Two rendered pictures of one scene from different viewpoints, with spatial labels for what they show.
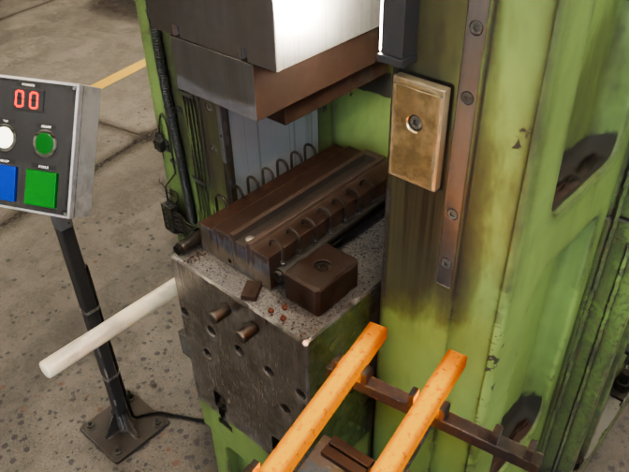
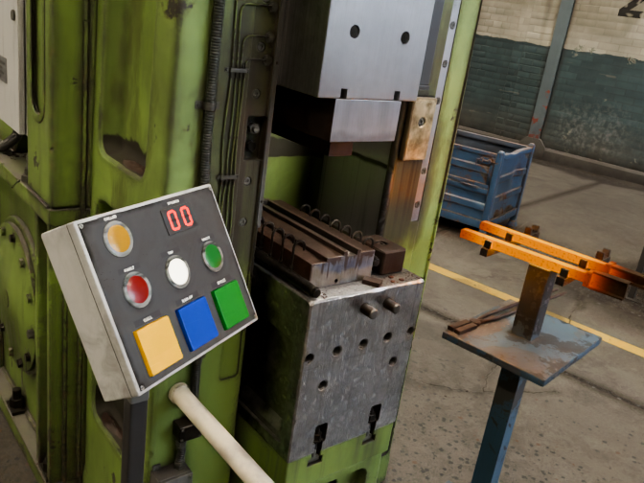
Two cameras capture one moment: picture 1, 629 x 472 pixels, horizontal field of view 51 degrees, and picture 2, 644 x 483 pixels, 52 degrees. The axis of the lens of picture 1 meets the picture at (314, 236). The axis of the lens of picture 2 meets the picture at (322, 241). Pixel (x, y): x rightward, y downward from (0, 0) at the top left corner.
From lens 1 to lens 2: 1.89 m
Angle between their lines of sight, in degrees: 73
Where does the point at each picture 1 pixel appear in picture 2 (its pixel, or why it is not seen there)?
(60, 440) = not seen: outside the picture
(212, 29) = (377, 84)
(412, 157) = (418, 143)
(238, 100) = (383, 130)
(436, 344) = (406, 264)
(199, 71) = (356, 120)
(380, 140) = not seen: hidden behind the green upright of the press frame
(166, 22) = (335, 88)
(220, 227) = (328, 256)
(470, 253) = (426, 191)
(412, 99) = (423, 108)
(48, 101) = (196, 212)
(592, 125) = not seen: hidden behind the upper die
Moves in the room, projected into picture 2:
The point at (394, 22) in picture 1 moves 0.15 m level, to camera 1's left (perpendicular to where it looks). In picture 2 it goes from (428, 65) to (427, 69)
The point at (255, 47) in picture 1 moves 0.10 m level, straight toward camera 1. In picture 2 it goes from (406, 88) to (449, 95)
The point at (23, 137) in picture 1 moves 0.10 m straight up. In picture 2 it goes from (193, 261) to (197, 207)
